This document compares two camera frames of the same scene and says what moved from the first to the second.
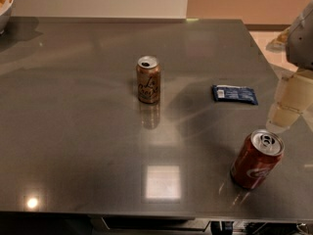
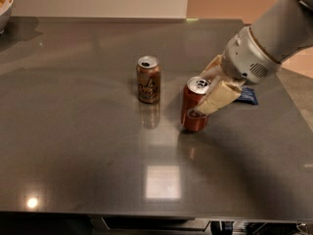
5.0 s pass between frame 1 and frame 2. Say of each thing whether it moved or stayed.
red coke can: moved
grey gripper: moved
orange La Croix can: stayed
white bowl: stayed
